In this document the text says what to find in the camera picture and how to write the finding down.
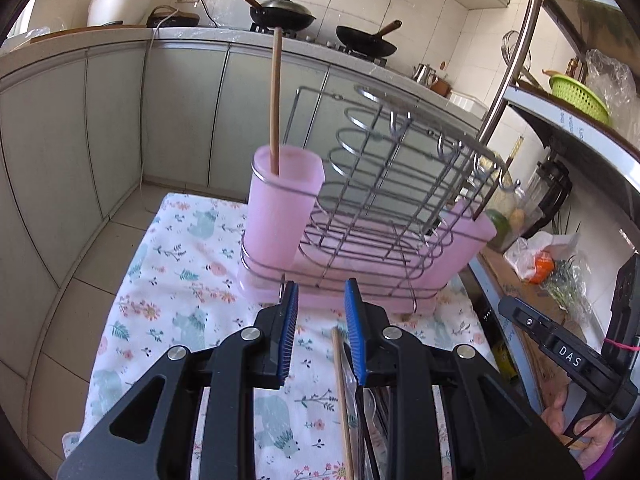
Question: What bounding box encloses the gas stove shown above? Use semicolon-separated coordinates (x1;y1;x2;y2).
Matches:
250;22;388;66

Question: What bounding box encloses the metal strainer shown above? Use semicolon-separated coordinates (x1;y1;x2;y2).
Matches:
501;30;533;73

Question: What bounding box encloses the light wooden chopstick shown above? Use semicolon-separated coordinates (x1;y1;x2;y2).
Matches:
268;26;284;177
331;327;356;480

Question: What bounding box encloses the plastic bag with orange item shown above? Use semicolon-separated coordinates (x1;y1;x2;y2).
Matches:
504;237;558;285

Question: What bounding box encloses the dark wooden chopstick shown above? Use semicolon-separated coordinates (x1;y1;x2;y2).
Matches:
359;400;396;480

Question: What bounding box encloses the white power cable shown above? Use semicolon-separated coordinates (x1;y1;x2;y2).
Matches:
139;7;181;213

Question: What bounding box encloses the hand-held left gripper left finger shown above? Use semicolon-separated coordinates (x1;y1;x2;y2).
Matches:
57;280;301;480

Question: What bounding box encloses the pink plastic drip tray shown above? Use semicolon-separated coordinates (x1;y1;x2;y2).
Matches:
236;255;451;316

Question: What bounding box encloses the white rice cooker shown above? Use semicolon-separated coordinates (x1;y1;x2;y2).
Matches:
87;0;155;27

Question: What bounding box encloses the dark chopstick with patterned end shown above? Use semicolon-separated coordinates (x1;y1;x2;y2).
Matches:
479;137;523;217

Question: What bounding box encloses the steel shelf rack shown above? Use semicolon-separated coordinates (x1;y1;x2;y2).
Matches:
477;0;640;221

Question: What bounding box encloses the yellow packet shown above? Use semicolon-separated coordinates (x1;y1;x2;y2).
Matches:
497;332;518;378

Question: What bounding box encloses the person's right hand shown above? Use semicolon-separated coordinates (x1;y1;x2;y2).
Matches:
541;389;621;467

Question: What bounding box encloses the wooden cutting board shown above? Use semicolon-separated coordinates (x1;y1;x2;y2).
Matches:
30;24;146;38

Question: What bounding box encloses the green herbs bunch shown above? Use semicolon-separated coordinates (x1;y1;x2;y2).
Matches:
542;255;593;318

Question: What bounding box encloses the black wok with wooden handle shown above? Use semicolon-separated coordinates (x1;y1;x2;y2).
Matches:
336;20;403;58

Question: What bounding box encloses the grey kitchen cabinet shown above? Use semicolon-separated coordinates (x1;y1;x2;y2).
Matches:
0;27;488;341

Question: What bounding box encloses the pink plastic utensil cup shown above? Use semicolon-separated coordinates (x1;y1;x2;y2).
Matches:
242;145;326;266
415;200;498;286

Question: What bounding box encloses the floral printed tablecloth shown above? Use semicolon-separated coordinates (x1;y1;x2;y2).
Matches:
62;192;501;480

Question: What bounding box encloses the dark electric pot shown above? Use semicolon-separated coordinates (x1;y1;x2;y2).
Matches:
146;6;201;28

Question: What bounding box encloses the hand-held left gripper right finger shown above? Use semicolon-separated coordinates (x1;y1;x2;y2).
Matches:
344;279;583;480

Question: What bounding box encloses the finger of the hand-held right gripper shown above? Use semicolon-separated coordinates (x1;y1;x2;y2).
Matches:
498;296;626;408

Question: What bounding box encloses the clear plastic spoon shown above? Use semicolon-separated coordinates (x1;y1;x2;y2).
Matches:
357;387;378;446

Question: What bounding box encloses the white dish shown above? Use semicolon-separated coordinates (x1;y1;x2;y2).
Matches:
447;92;488;113

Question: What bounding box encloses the green plastic basket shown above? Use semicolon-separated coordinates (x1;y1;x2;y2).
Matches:
549;74;613;126

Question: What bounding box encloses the clear plastic bag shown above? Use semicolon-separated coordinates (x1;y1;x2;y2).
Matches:
585;49;638;131

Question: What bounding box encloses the clear container with vegetables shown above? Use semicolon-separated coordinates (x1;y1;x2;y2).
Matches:
482;180;543;253

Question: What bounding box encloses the black blender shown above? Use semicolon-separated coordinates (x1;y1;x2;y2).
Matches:
525;157;573;233

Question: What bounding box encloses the black wok with lid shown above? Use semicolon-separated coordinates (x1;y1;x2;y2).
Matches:
232;0;317;32

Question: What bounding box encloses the metal wire utensil rack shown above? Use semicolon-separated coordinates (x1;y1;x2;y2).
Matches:
240;85;521;316

